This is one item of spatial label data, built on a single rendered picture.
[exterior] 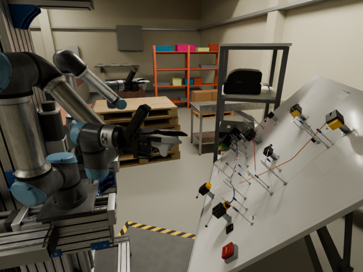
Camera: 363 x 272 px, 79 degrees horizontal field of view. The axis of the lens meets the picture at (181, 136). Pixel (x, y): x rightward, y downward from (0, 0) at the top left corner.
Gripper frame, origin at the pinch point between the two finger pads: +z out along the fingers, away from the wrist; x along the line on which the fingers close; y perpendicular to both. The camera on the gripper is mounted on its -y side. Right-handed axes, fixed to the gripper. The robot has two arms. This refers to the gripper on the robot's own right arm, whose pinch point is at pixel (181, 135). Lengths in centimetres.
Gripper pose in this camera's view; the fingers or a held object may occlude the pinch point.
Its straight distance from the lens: 65.0
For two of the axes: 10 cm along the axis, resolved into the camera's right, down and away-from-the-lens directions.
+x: -2.1, 2.3, -9.5
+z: 9.8, 0.8, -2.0
